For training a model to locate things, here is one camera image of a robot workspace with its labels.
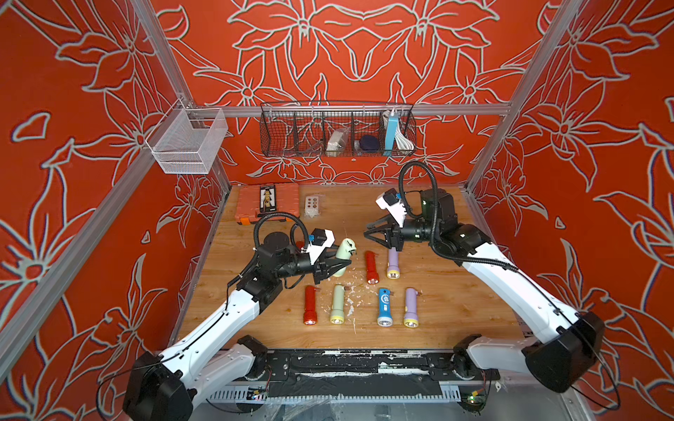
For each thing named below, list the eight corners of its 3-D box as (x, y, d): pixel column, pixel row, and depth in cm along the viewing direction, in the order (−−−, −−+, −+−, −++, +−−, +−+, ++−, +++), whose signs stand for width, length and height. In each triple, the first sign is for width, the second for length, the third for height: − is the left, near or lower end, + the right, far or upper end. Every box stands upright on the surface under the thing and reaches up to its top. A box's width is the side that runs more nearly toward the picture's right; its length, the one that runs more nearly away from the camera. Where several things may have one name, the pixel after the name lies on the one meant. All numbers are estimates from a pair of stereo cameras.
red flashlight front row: (304, 324, 82) (303, 322, 80) (306, 288, 90) (305, 285, 88) (316, 324, 82) (316, 322, 80) (318, 288, 90) (318, 285, 88)
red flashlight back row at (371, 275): (366, 284, 90) (367, 281, 89) (364, 254, 98) (364, 251, 96) (378, 284, 90) (379, 281, 89) (374, 254, 98) (375, 251, 96)
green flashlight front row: (330, 324, 82) (330, 321, 80) (330, 288, 90) (330, 284, 88) (344, 324, 82) (345, 321, 80) (344, 288, 90) (344, 284, 88)
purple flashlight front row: (403, 326, 82) (405, 323, 80) (405, 289, 90) (406, 286, 88) (416, 328, 81) (418, 326, 79) (416, 291, 89) (418, 288, 87)
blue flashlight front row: (378, 326, 82) (379, 323, 79) (374, 292, 89) (375, 288, 86) (392, 326, 82) (394, 323, 79) (387, 292, 89) (389, 288, 86)
